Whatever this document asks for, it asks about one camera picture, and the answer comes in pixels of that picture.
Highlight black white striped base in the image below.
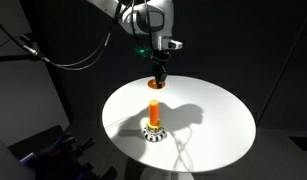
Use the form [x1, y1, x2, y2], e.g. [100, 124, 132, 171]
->
[143, 127, 167, 142]

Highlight black purple camera rig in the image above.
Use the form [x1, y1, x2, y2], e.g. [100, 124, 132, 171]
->
[20, 133, 117, 180]

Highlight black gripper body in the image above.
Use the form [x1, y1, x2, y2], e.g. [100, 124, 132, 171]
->
[134, 34, 184, 76]

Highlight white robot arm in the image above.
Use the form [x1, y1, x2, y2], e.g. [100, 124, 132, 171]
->
[86, 0, 183, 89]

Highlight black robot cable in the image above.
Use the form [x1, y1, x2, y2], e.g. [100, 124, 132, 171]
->
[0, 0, 154, 72]

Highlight orange cylinder block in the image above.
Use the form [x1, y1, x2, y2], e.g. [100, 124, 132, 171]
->
[149, 100, 159, 126]

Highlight round white table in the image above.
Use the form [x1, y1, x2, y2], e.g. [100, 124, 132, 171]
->
[102, 75, 256, 172]

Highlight yellow green ring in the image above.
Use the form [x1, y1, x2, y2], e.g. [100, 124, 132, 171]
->
[145, 121, 164, 132]

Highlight round orange disc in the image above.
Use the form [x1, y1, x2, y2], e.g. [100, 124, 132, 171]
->
[147, 79, 165, 89]

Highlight white table pedestal base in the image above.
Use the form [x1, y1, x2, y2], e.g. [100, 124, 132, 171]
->
[140, 167, 194, 180]

